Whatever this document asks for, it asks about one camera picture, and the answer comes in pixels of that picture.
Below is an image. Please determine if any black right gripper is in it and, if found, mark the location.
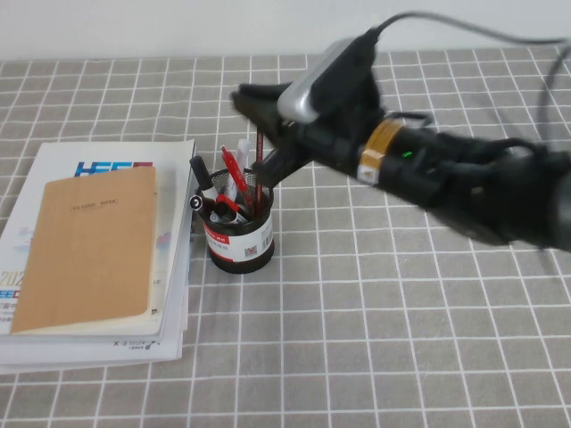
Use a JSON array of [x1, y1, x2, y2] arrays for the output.
[[229, 82, 389, 185]]

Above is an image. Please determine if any translucent white pen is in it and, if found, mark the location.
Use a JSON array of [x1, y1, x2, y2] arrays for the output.
[[236, 138, 252, 180]]

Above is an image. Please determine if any red ballpoint pen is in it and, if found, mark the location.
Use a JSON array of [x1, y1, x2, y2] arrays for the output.
[[219, 144, 249, 193]]

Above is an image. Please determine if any grey black pen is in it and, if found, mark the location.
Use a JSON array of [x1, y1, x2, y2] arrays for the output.
[[209, 211, 252, 225]]

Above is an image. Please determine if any black mesh pen holder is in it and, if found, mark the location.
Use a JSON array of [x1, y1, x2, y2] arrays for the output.
[[195, 168, 275, 275]]

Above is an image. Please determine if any red pencil with eraser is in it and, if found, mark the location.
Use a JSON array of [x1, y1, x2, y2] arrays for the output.
[[255, 128, 265, 216]]

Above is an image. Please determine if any black capped whiteboard marker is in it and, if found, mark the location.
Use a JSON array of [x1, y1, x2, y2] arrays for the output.
[[189, 154, 216, 202]]

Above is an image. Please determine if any red capped marker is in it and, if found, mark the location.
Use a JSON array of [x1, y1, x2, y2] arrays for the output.
[[215, 192, 240, 215]]

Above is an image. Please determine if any orange tape band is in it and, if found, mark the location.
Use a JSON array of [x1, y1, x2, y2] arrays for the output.
[[356, 119, 405, 178]]

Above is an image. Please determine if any brown kraft notebook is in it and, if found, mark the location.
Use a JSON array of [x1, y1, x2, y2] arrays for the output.
[[9, 165, 158, 335]]

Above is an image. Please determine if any grey checked tablecloth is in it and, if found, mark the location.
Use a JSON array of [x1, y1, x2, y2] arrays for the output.
[[0, 47, 571, 428]]

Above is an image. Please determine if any white paper booklet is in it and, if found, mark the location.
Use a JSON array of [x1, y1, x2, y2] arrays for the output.
[[0, 240, 192, 375]]

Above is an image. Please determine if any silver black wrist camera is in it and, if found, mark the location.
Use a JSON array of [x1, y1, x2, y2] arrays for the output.
[[277, 29, 383, 130]]

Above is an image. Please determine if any grey camera cable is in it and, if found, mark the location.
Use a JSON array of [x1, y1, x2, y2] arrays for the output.
[[372, 12, 571, 144]]

